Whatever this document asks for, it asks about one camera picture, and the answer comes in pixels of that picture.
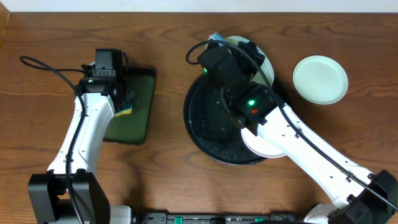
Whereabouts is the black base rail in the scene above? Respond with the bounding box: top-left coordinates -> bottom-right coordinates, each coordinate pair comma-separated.
131,213 -> 304,224

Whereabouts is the round black tray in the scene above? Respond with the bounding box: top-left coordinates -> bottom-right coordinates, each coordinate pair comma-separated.
183,75 -> 266,166

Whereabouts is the mint green plate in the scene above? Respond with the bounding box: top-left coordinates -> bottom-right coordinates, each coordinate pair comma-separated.
293,55 -> 349,105
224,35 -> 275,85

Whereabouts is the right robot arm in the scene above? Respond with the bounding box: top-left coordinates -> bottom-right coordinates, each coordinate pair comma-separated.
199,38 -> 397,223

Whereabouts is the pink plate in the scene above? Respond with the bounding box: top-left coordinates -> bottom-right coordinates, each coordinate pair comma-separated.
241,128 -> 285,159

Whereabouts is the black rectangular tray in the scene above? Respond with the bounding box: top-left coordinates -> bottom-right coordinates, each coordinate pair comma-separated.
103,67 -> 156,144

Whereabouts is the green yellow sponge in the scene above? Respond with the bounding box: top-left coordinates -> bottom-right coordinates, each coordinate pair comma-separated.
114,105 -> 132,117

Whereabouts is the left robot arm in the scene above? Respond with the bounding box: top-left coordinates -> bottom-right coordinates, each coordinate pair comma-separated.
28,61 -> 134,223

